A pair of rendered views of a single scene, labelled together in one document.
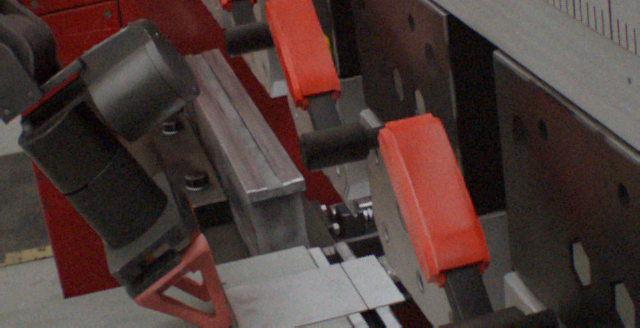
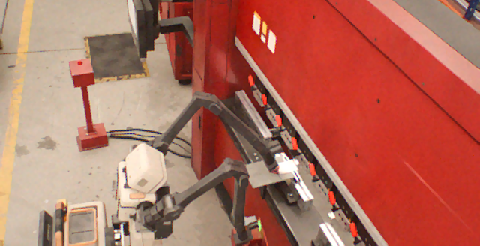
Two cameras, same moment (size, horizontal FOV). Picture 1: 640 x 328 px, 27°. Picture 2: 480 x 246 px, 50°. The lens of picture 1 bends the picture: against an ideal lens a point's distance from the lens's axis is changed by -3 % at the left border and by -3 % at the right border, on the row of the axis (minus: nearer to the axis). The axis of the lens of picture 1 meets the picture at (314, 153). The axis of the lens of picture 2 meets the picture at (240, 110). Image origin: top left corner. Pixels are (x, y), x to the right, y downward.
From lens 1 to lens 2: 2.21 m
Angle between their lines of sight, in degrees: 22
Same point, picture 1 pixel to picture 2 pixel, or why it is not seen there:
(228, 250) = not seen: hidden behind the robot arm
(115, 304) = (258, 166)
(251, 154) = (261, 127)
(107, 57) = (274, 146)
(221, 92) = (249, 106)
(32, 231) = (136, 67)
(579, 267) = (343, 206)
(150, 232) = (273, 164)
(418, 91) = (326, 181)
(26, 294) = (141, 89)
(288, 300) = (283, 167)
